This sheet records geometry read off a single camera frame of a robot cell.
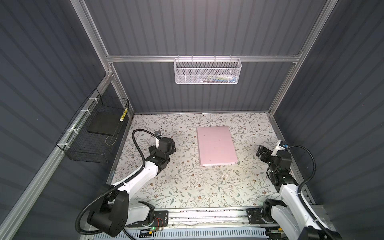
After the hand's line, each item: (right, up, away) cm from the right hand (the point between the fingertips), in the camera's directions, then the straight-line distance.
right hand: (269, 149), depth 83 cm
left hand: (-61, +3, +4) cm, 61 cm away
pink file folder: (-28, 0, +16) cm, 32 cm away
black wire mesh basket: (-93, +10, -11) cm, 94 cm away
